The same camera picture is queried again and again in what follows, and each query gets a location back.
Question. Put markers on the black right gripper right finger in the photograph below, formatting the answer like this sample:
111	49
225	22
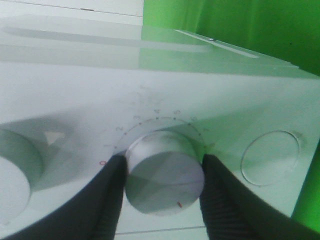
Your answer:
231	211

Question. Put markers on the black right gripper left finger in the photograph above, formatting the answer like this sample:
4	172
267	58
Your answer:
92	214

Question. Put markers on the white microwave oven body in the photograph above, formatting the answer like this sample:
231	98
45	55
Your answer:
84	90

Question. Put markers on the round white door-release button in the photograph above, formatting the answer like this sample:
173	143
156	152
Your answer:
270	158

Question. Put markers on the white microwave knob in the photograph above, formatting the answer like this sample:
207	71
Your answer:
21	167
165	176

